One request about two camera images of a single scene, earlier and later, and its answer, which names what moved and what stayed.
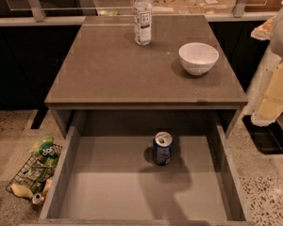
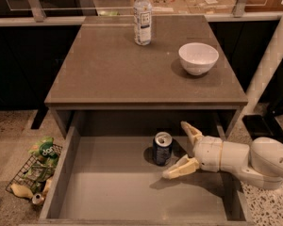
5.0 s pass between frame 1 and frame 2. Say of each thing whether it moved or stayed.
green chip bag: stayed
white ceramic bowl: stayed
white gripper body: moved
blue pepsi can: stayed
